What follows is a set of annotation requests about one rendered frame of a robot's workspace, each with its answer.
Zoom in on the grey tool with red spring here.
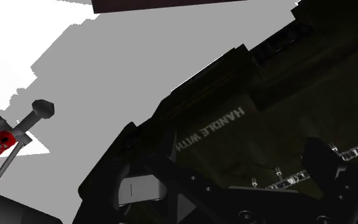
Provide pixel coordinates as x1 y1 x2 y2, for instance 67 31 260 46
0 99 56 191

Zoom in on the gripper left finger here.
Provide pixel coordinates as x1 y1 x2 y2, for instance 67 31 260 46
147 129 239 224

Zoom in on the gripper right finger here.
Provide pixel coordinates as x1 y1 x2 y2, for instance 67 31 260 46
301 137 358 224

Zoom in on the black device with grey button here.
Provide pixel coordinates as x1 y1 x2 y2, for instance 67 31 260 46
72 121 179 224

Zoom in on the dark box with pale lettering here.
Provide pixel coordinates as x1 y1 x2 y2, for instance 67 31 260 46
153 0 358 199

